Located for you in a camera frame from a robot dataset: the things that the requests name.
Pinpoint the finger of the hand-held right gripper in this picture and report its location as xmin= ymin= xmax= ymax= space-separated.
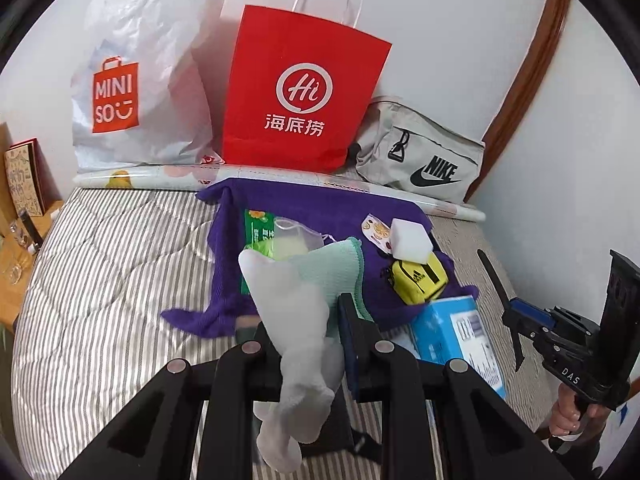
xmin=476 ymin=248 xmax=517 ymax=312
xmin=501 ymin=298 xmax=554 ymax=373

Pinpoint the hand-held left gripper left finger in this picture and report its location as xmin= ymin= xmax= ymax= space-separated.
xmin=57 ymin=321 xmax=286 ymax=480

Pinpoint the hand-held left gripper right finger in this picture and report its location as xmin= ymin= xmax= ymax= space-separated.
xmin=338 ymin=293 xmax=577 ymax=480

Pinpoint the grey sock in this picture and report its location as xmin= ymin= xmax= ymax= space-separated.
xmin=237 ymin=249 xmax=347 ymax=476

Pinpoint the person's right hand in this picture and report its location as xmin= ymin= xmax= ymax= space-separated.
xmin=548 ymin=382 xmax=613 ymax=441

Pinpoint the blue box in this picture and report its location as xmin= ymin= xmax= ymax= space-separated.
xmin=410 ymin=295 xmax=507 ymax=401

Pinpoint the yellow small pouch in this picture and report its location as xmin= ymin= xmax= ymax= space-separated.
xmin=380 ymin=251 xmax=449 ymax=306

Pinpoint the white sponge block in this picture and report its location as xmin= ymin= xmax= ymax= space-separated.
xmin=389 ymin=217 xmax=434 ymax=265

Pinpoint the green cloth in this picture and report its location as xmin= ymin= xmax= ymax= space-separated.
xmin=240 ymin=239 xmax=374 ymax=341

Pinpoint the burger print packet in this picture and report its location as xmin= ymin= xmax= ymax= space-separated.
xmin=361 ymin=213 xmax=396 ymax=259

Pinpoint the clear pouch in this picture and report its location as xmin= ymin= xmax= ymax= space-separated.
xmin=272 ymin=216 xmax=326 ymax=261

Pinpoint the green packet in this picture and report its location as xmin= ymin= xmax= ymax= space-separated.
xmin=241 ymin=208 xmax=281 ymax=296

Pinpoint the grey waist bag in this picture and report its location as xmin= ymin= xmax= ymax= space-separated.
xmin=352 ymin=95 xmax=487 ymax=205

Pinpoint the purple towel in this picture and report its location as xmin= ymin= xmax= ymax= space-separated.
xmin=160 ymin=177 xmax=479 ymax=339

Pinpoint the striped mattress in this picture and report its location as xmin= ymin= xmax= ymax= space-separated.
xmin=10 ymin=185 xmax=566 ymax=480

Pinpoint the printed paper roll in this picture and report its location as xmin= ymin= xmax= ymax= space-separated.
xmin=72 ymin=162 xmax=487 ymax=224

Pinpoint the wooden nightstand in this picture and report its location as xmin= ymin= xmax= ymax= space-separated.
xmin=0 ymin=122 xmax=67 ymax=334

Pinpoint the clear glass cup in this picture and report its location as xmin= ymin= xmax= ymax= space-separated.
xmin=2 ymin=254 xmax=32 ymax=287

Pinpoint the black small bottle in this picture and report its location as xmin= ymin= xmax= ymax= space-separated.
xmin=19 ymin=210 xmax=44 ymax=249

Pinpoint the patterned book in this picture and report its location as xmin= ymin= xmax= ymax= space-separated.
xmin=4 ymin=139 xmax=47 ymax=217

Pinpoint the red paper bag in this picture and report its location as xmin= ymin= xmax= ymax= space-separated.
xmin=221 ymin=0 xmax=394 ymax=174

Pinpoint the white plastic shopping bag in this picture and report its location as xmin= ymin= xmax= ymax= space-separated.
xmin=70 ymin=0 xmax=234 ymax=171

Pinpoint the brown wooden door frame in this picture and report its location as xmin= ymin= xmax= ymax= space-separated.
xmin=467 ymin=0 xmax=572 ymax=204

